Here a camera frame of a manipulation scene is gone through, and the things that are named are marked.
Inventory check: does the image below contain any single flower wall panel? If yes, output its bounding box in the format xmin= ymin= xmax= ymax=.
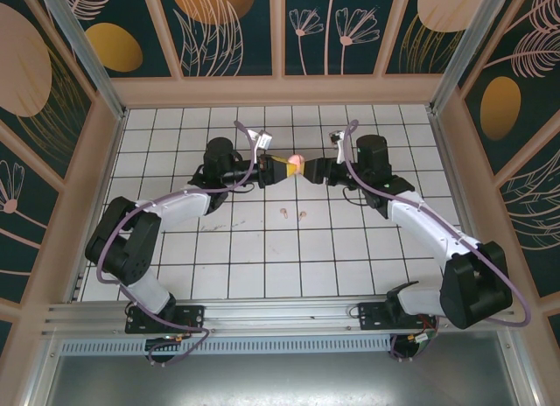
xmin=0 ymin=119 xmax=63 ymax=305

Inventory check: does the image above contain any pink circle gold grass panel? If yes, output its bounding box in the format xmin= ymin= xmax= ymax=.
xmin=382 ymin=0 xmax=480 ymax=76

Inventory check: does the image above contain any aluminium corner post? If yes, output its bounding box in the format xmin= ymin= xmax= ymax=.
xmin=427 ymin=0 xmax=504 ymax=116
xmin=35 ymin=0 xmax=129 ymax=122

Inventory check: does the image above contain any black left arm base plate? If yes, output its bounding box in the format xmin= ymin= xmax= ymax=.
xmin=124 ymin=304 xmax=207 ymax=336

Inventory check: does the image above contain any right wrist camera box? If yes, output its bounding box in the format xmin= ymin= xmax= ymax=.
xmin=327 ymin=129 xmax=347 ymax=152

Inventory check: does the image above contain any grey metal sheet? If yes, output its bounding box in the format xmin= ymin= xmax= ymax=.
xmin=25 ymin=353 xmax=539 ymax=406

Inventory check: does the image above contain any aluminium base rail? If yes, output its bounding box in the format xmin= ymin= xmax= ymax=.
xmin=41 ymin=298 xmax=517 ymax=340

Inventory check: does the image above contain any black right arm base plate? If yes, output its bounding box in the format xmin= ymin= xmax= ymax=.
xmin=357 ymin=301 xmax=438 ymax=333

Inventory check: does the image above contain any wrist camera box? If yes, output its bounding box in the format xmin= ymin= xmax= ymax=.
xmin=247 ymin=128 xmax=273 ymax=152
xmin=327 ymin=129 xmax=347 ymax=152

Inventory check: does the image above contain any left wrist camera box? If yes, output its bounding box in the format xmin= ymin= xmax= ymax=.
xmin=247 ymin=128 xmax=273 ymax=152

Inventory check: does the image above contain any flower print wall panel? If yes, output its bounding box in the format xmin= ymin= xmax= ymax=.
xmin=282 ymin=0 xmax=400 ymax=78

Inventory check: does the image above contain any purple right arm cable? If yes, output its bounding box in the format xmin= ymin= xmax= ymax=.
xmin=343 ymin=120 xmax=533 ymax=328

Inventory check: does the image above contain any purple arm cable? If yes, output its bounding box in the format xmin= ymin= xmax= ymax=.
xmin=94 ymin=119 xmax=260 ymax=367
xmin=343 ymin=120 xmax=533 ymax=328

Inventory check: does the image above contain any big pink circle wall panel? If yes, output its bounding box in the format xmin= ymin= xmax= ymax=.
xmin=0 ymin=1 xmax=98 ymax=182

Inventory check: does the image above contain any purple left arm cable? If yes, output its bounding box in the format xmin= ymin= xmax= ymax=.
xmin=94 ymin=119 xmax=260 ymax=367

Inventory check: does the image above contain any orange circle grass wall panel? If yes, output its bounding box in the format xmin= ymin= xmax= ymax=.
xmin=153 ymin=0 xmax=277 ymax=79

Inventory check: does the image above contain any feather orange circle wall panel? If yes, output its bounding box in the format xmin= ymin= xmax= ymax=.
xmin=457 ymin=0 xmax=560 ymax=178

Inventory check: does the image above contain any slotted grey cable duct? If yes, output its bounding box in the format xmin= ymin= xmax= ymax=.
xmin=56 ymin=335 xmax=504 ymax=357

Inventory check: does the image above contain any aluminium side rail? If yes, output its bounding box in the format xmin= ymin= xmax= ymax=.
xmin=65 ymin=109 xmax=129 ymax=303
xmin=426 ymin=108 xmax=469 ymax=245

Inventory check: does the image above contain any orange oval leaf wall panel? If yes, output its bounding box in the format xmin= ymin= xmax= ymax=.
xmin=56 ymin=0 xmax=184 ymax=80

